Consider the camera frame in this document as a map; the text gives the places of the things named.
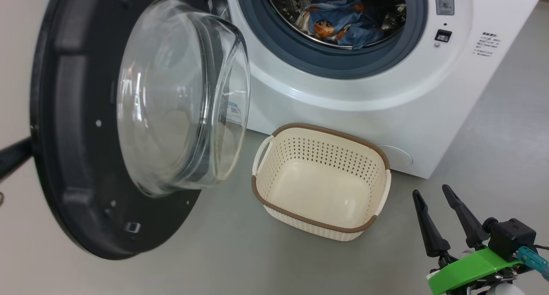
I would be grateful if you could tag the blue garment orange prints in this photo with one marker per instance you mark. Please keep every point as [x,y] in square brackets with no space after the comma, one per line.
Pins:
[366,33]

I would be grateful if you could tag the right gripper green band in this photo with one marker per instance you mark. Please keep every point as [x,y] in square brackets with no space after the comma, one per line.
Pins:
[463,269]

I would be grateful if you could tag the grey rubber door gasket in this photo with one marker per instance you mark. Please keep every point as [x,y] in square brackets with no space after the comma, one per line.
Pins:
[266,42]

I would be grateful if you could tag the perforated steel washer drum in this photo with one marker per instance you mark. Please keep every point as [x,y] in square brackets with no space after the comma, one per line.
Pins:
[283,3]

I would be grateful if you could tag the black door latch socket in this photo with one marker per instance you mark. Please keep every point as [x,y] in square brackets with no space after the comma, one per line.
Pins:
[443,36]

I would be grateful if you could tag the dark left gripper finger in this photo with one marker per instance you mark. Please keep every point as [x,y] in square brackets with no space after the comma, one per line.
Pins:
[17,155]

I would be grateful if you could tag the grey warning sticker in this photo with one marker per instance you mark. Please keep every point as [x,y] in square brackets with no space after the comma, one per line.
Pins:
[444,1]

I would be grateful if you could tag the white front-loading washing machine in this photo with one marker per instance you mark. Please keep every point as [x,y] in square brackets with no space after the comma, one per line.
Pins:
[386,102]

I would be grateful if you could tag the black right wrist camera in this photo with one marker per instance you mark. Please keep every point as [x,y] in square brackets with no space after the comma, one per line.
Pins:
[512,239]

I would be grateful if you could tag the black washing machine door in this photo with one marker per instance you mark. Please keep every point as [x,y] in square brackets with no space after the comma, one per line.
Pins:
[68,158]

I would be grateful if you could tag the cream plastic basket brown rim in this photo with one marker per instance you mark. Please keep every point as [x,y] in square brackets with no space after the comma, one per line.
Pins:
[326,192]

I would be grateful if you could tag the round white filter cover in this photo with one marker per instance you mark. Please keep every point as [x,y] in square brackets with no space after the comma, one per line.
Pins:
[399,157]

